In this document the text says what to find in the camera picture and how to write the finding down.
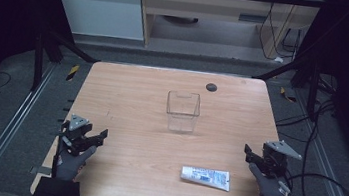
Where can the dark round table grommet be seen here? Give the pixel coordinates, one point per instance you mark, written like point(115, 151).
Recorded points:
point(211, 87)

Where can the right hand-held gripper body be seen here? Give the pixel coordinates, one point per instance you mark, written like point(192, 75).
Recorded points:
point(277, 154)

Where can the light wooden desk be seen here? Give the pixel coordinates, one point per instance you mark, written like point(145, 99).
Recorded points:
point(207, 6)

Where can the small white plug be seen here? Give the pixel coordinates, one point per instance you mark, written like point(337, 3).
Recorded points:
point(278, 59)

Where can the aluminium floor rail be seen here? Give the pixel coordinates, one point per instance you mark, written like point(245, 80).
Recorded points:
point(7, 131)
point(330, 177)

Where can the white blue toothpaste tube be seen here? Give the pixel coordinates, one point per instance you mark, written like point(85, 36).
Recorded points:
point(206, 177)

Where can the black diagonal frame strut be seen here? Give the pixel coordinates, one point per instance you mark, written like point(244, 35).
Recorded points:
point(283, 69)
point(74, 48)

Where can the clear plastic container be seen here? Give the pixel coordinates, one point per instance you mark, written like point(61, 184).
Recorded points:
point(182, 112)

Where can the yellow black striped tape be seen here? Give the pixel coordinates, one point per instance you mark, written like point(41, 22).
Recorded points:
point(287, 95)
point(72, 72)

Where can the black upright frame post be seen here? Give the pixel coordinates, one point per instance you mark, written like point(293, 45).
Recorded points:
point(38, 61)
point(313, 91)

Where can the white cabinet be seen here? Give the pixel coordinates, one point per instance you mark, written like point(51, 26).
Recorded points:
point(100, 5)

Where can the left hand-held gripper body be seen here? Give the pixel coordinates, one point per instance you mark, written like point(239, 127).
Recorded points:
point(76, 133)

